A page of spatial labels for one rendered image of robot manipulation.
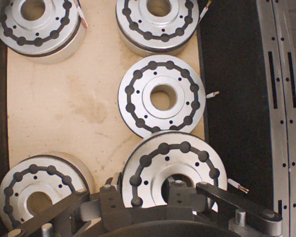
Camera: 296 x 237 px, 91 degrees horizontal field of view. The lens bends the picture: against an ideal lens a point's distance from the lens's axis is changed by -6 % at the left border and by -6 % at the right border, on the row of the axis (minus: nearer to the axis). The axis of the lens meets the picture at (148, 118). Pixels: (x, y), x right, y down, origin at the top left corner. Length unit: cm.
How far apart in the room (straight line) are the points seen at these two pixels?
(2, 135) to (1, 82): 7
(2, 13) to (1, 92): 9
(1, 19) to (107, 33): 13
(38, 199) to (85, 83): 15
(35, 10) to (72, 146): 18
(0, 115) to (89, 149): 12
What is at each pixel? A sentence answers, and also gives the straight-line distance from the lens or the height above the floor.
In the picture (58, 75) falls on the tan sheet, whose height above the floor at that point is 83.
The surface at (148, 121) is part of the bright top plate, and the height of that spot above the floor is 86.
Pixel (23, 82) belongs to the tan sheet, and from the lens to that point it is 26.
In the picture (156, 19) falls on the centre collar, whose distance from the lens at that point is 21.
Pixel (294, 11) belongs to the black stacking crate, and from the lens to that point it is 38.
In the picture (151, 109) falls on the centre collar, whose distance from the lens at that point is 17.
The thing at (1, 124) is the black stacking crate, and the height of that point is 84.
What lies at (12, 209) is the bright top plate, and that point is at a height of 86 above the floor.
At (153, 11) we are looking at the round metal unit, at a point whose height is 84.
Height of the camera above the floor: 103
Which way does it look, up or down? 85 degrees down
